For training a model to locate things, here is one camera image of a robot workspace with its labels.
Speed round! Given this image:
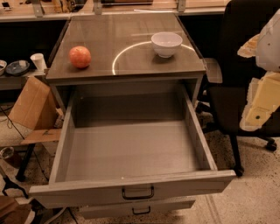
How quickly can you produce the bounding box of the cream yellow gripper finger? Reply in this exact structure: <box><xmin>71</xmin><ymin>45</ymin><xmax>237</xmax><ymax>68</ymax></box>
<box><xmin>240</xmin><ymin>72</ymin><xmax>280</xmax><ymax>131</ymax></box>

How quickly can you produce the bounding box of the red-orange apple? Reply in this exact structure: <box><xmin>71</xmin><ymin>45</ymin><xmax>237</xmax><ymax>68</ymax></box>
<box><xmin>69</xmin><ymin>45</ymin><xmax>91</xmax><ymax>68</ymax></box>

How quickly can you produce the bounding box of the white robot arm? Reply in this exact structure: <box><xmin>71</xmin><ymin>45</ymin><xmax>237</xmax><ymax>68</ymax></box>
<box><xmin>237</xmin><ymin>10</ymin><xmax>280</xmax><ymax>131</ymax></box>

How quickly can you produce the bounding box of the open grey top drawer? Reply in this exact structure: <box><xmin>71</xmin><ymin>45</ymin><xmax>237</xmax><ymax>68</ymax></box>
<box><xmin>30</xmin><ymin>85</ymin><xmax>235</xmax><ymax>208</ymax></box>

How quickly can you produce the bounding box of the grey drawer cabinet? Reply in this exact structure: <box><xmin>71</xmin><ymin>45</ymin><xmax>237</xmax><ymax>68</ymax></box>
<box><xmin>46</xmin><ymin>13</ymin><xmax>206</xmax><ymax>109</ymax></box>

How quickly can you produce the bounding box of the grey lower drawer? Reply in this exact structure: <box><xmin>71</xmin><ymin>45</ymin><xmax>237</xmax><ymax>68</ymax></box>
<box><xmin>80</xmin><ymin>197</ymin><xmax>195</xmax><ymax>219</ymax></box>

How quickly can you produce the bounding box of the black office chair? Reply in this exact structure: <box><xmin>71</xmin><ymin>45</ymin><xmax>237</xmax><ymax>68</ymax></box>
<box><xmin>203</xmin><ymin>0</ymin><xmax>280</xmax><ymax>176</ymax></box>

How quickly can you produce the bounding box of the white ceramic bowl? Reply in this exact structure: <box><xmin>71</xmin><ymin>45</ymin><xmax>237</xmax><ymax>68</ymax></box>
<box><xmin>151</xmin><ymin>31</ymin><xmax>183</xmax><ymax>58</ymax></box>

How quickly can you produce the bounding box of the brown cardboard box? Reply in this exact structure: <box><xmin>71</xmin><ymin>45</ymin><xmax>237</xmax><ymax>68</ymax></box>
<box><xmin>9</xmin><ymin>76</ymin><xmax>63</xmax><ymax>144</ymax></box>

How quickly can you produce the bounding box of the white paper cup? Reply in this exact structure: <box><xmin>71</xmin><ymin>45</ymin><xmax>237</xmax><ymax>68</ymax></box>
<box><xmin>30</xmin><ymin>53</ymin><xmax>46</xmax><ymax>71</ymax></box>

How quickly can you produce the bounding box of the dark blue plate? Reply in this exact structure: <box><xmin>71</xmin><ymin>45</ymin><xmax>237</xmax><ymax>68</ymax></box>
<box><xmin>5</xmin><ymin>60</ymin><xmax>30</xmax><ymax>76</ymax></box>

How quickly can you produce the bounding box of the black stool leg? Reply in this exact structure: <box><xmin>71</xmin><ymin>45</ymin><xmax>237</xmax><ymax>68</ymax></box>
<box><xmin>16</xmin><ymin>143</ymin><xmax>35</xmax><ymax>182</ymax></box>

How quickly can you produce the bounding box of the small bowl at left edge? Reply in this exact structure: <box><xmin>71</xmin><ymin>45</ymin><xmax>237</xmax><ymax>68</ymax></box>
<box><xmin>0</xmin><ymin>59</ymin><xmax>7</xmax><ymax>76</ymax></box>

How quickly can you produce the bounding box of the wooden desk in background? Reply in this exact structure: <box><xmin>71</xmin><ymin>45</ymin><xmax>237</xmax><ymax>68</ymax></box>
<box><xmin>0</xmin><ymin>0</ymin><xmax>230</xmax><ymax>22</ymax></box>

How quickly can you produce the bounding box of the black lower drawer handle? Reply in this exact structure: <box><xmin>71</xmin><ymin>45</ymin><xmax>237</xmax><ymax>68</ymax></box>
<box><xmin>132</xmin><ymin>206</ymin><xmax>151</xmax><ymax>215</ymax></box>

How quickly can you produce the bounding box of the black drawer handle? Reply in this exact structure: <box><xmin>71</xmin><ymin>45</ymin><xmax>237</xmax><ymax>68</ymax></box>
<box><xmin>122</xmin><ymin>186</ymin><xmax>154</xmax><ymax>200</ymax></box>
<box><xmin>132</xmin><ymin>206</ymin><xmax>151</xmax><ymax>215</ymax></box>

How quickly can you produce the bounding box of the black top drawer handle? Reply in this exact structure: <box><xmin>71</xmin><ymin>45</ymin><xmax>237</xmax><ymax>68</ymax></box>
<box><xmin>122</xmin><ymin>186</ymin><xmax>154</xmax><ymax>200</ymax></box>

